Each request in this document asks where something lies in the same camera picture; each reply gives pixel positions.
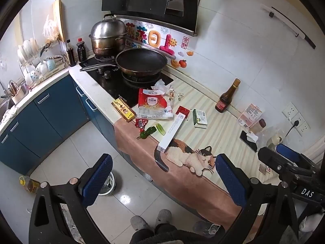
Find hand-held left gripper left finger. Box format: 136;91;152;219
28;154;113;244

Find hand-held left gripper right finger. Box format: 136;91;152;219
215;154;301;244

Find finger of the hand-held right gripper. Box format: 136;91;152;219
276;144;319;169
257;147;305;181

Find white trash can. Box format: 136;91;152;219
98;171;116;197

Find red snack wrapper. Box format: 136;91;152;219
135;118;148;133

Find yellow box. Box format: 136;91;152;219
111;99;136;122

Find long white box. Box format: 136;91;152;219
157;114;187;153

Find black phone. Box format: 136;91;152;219
240;130;258;153

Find white sack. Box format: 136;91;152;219
298;212;325;232

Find jar with brown lid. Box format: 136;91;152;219
254;119;267;133

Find cat print counter mat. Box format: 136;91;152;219
114;77;280;232

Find pink white packet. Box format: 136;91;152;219
237;103;264;129

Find grey slipper with trim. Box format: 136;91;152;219
193;221;225;237

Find blue kitchen cabinet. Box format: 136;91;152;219
72;79;132;163
0;75;89;176

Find yellow oil bottle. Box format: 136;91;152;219
19;175;41;195

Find green pepper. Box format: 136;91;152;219
136;126;156;140

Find green and white box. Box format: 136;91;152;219
192;109;208;128

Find brown glass sauce bottle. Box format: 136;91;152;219
215;78;241;113

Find red flat packet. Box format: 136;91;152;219
176;105;190;120

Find red and white snack bag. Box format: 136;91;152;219
132;88;176;120

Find black glass gas stove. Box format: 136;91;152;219
79;54;174;106

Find white rag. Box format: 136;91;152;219
0;107;19;130

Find crumpled white tissue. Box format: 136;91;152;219
154;79;171;94

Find chopstick holder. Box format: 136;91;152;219
8;80;28;105

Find metal dish rack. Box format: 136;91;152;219
16;38;69;89

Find black frying pan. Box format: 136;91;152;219
79;48;168;77

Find dark bottle with red cap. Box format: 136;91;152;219
77;38;87;62

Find steel steamer pot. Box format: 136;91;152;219
89;15;127;56

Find hanging clear plastic bag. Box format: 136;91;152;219
42;15;60;41

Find wooden cutting board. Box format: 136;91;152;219
52;0;68;42

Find black plug with cable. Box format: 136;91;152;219
286;121;300;137

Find white wall power outlets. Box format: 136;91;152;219
282;102;311;137

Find white wall rail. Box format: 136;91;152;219
261;4;316;50

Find colourful wall decal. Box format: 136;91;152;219
119;18;196;69

